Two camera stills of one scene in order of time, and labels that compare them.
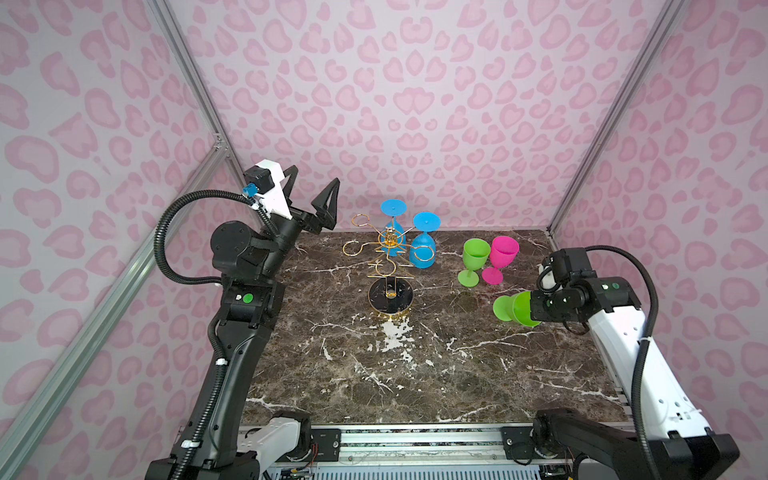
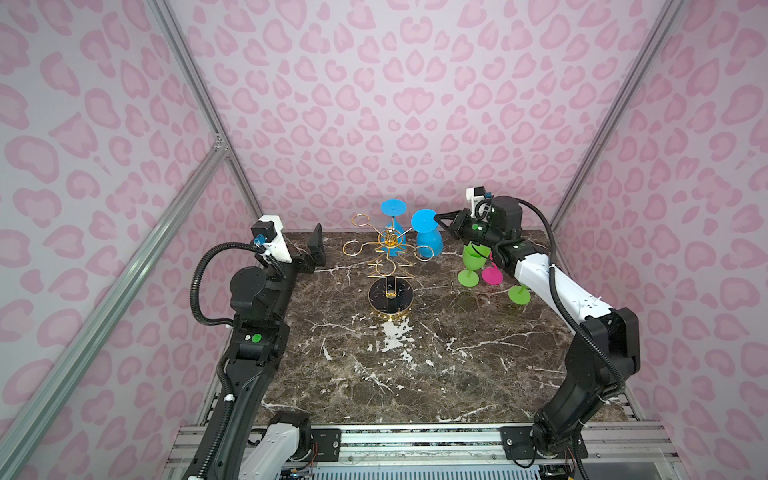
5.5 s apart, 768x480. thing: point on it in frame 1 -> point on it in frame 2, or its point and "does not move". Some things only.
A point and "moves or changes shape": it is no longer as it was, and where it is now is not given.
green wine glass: x=516 y=308 moves or changes shape
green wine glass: x=474 y=254 does not move
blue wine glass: x=423 y=249 moves or changes shape
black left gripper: x=306 y=217 -> x=302 y=259
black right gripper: x=539 y=313 -> x=459 y=229
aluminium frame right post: x=663 y=23 does not move
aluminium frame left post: x=176 y=40 does not move
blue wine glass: x=393 y=240 does not move
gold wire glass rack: x=391 y=286 does not move
